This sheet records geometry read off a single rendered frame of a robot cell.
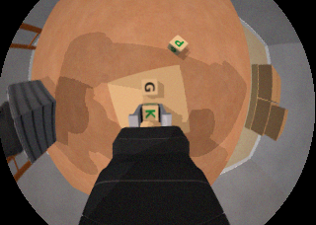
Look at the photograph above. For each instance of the tan square mat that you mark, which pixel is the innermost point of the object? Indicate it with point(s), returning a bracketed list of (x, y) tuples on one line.
[(126, 95)]

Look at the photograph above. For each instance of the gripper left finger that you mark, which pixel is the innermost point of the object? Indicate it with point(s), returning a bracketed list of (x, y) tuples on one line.
[(136, 118)]

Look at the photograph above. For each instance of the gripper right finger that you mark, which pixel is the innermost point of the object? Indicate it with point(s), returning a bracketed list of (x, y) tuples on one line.
[(164, 117)]

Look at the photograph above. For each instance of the beige letter block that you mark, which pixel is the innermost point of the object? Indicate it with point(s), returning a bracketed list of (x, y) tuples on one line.
[(149, 87), (150, 112), (177, 44)]

